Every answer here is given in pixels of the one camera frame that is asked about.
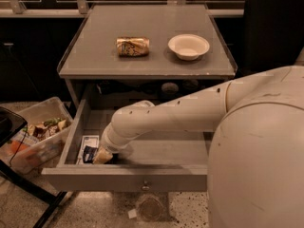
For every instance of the dark blue rxbar wrapper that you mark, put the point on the dark blue rxbar wrapper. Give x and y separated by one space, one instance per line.
89 154

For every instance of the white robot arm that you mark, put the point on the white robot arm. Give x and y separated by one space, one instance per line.
255 176

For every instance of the round floor drain cover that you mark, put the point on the round floor drain cover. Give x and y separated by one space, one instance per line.
150 209

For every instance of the white paper bowl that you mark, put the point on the white paper bowl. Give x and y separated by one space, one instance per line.
188 47

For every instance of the clear plastic bin with snacks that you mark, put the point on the clear plastic bin with snacks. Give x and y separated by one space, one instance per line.
41 140

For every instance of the metal drawer knob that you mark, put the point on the metal drawer knob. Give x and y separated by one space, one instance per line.
145 186

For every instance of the grey open drawer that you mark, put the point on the grey open drawer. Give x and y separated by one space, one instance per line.
166 142

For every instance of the white paper packet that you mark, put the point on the white paper packet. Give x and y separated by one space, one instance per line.
90 140

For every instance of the grey cabinet counter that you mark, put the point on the grey cabinet counter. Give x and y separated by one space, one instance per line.
92 54

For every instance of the dark tape roll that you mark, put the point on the dark tape roll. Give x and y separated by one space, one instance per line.
190 85
169 90

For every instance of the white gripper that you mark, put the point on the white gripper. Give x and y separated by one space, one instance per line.
109 144

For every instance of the black office chair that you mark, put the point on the black office chair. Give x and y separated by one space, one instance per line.
273 35

